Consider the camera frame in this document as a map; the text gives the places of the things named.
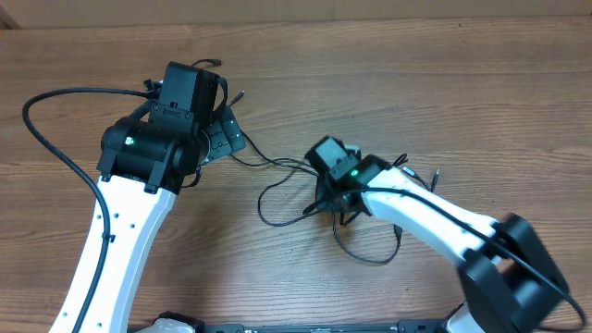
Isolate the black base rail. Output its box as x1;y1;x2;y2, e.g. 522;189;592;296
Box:
133;309;463;333

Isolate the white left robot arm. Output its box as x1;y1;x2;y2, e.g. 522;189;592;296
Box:
51;101;245;332

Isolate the black cable bundle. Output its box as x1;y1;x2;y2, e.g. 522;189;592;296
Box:
228;129;441;266

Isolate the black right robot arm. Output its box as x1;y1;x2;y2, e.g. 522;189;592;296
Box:
305;150;575;332

